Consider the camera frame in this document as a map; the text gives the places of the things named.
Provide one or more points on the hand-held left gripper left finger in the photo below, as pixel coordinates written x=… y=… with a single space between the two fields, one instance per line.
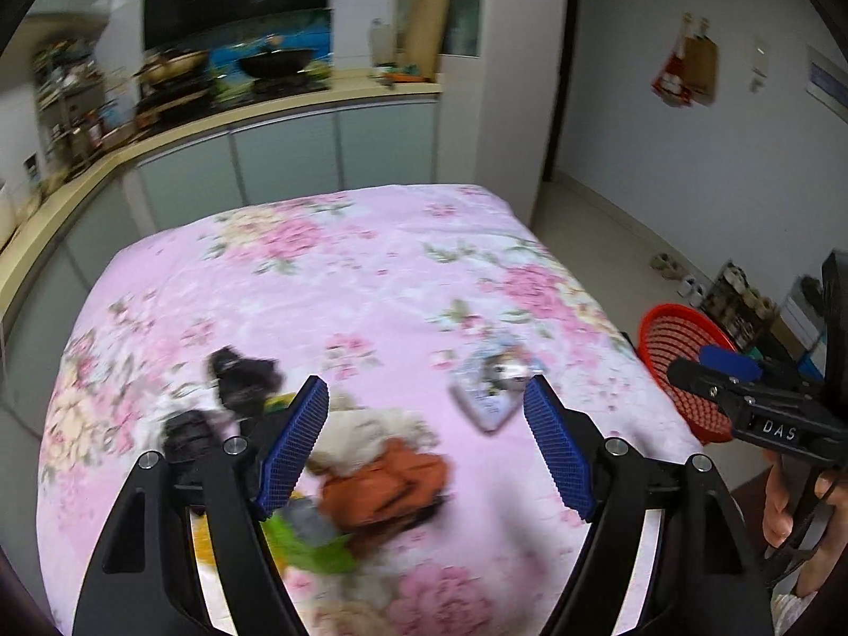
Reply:
x=295 y=444

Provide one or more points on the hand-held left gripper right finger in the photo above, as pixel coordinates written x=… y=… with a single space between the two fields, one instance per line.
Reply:
x=556 y=450

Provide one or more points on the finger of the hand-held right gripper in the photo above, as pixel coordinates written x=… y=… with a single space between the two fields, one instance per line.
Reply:
x=702 y=381
x=729 y=359

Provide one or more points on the red plastic mesh basket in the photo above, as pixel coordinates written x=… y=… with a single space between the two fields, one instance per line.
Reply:
x=662 y=338

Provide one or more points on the black garment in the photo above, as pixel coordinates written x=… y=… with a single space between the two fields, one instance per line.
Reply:
x=245 y=377

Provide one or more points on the white cotton wad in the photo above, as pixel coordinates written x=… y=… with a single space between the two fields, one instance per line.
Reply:
x=391 y=427

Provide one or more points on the orange brown scrap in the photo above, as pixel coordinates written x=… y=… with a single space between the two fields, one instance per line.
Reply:
x=391 y=483

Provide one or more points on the person's right hand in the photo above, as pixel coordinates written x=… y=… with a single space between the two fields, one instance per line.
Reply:
x=775 y=503

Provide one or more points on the black shoe rack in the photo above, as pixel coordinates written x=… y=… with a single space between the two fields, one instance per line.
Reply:
x=709 y=305

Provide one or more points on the row of assorted shoes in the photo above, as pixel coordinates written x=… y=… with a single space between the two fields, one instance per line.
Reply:
x=742 y=291

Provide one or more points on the white shoe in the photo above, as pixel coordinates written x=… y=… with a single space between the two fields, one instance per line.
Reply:
x=699 y=291
x=687 y=285

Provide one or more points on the grey crumpled scrap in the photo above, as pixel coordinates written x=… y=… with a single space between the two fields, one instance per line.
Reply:
x=311 y=520

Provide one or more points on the printed snack packet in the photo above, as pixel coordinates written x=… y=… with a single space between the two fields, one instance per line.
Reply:
x=487 y=391

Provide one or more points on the beige slipper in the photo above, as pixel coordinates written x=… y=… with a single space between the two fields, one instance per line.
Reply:
x=659 y=260
x=670 y=269

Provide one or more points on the dark green shoe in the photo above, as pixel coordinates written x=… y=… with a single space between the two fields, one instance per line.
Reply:
x=811 y=291

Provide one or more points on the green garment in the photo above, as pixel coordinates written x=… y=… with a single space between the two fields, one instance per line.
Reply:
x=318 y=553

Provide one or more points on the black cabinet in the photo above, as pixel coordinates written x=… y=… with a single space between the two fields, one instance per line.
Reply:
x=836 y=305

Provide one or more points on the pink floral blanket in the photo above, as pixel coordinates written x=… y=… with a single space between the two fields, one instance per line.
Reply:
x=397 y=278

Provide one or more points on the kitchen counter with grey cabinets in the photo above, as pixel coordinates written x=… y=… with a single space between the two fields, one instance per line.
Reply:
x=285 y=159

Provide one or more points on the brown paper bag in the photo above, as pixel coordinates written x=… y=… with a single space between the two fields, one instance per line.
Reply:
x=701 y=66

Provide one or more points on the black gas stove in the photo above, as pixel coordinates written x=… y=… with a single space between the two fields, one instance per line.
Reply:
x=291 y=86

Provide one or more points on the black wok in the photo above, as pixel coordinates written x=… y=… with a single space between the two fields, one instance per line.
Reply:
x=275 y=63

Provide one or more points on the golden cooking pan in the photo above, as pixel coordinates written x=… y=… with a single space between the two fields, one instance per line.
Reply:
x=172 y=66

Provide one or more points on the white bottle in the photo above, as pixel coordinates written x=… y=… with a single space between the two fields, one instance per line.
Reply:
x=379 y=43

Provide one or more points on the cluttered metal kitchen rack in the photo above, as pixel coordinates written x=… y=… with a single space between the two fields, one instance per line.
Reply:
x=66 y=99

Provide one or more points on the blue printed backsplash panel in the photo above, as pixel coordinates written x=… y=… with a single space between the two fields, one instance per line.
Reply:
x=318 y=30

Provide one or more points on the wooden cutting board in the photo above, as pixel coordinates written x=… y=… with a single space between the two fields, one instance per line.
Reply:
x=427 y=26

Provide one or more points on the frosted glass window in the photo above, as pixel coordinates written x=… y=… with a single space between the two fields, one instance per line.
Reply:
x=464 y=0

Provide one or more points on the wall poster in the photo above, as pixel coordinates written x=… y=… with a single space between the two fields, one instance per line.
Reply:
x=828 y=83

